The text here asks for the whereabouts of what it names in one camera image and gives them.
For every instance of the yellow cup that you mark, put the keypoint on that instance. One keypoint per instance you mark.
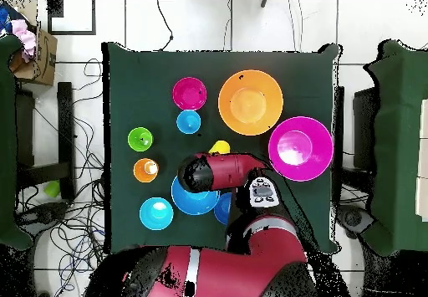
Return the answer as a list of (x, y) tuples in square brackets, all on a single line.
[(220, 147)]

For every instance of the large orange bowl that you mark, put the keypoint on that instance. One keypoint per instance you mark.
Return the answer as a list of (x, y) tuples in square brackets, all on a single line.
[(250, 102)]

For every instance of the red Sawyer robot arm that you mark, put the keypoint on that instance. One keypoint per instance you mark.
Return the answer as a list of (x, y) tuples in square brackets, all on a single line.
[(227, 173)]

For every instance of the blue cup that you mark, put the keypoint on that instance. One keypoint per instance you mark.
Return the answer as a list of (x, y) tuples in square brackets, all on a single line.
[(188, 121)]

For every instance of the medium blue bowl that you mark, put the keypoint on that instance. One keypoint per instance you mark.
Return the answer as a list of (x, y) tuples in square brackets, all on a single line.
[(194, 205)]

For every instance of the small dark blue bowl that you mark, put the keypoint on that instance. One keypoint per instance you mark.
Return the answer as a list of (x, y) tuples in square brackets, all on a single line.
[(223, 210)]

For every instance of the small crimson bowl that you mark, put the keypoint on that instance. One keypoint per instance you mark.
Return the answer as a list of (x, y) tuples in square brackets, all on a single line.
[(189, 93)]

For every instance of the orange cup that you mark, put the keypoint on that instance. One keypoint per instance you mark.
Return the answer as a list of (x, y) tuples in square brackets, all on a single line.
[(142, 171)]

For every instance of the green cup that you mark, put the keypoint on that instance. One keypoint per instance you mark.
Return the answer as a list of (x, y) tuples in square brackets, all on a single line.
[(140, 139)]

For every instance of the small light blue bowl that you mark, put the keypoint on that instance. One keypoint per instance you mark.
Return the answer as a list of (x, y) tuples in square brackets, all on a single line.
[(156, 213)]

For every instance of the large magenta bowl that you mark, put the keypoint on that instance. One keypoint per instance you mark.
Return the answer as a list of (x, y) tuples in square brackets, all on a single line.
[(301, 148)]

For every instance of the dark green table cloth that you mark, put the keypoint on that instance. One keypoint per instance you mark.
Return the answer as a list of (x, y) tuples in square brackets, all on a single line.
[(150, 76)]

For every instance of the dark grey stand base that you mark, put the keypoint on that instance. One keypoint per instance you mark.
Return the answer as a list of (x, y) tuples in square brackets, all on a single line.
[(352, 218)]

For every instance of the small green plastic object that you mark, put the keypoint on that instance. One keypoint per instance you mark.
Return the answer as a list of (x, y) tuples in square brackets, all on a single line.
[(52, 189)]

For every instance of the black stand base with knob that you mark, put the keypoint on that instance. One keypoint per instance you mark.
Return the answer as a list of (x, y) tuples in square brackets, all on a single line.
[(43, 215)]

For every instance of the cardboard box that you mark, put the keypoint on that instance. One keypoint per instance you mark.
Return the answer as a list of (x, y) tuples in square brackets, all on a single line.
[(45, 62)]

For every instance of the white box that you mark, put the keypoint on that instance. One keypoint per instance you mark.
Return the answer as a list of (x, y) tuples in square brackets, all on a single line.
[(423, 159)]

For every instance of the pink cloth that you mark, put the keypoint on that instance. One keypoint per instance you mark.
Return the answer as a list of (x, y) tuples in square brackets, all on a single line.
[(26, 39)]

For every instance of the black square frame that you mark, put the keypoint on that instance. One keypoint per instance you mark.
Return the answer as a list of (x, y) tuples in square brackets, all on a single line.
[(49, 16)]

